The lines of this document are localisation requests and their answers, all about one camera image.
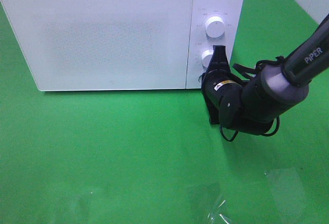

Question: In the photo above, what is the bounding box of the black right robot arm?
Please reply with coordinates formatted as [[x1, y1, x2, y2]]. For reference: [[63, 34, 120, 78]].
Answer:
[[201, 17, 328, 137]]

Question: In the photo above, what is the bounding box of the white microwave oven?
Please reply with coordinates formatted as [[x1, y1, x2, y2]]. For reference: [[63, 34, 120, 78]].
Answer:
[[1, 0, 243, 91]]

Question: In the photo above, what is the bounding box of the white microwave door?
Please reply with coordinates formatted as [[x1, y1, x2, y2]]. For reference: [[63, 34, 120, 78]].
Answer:
[[1, 0, 192, 91]]

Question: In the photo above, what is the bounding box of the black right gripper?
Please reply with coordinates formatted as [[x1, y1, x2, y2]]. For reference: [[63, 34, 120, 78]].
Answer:
[[202, 45, 243, 125]]

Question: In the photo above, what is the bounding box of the white microwave knob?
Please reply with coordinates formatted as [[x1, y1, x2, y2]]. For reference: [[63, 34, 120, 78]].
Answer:
[[201, 49, 213, 68], [205, 15, 226, 38]]

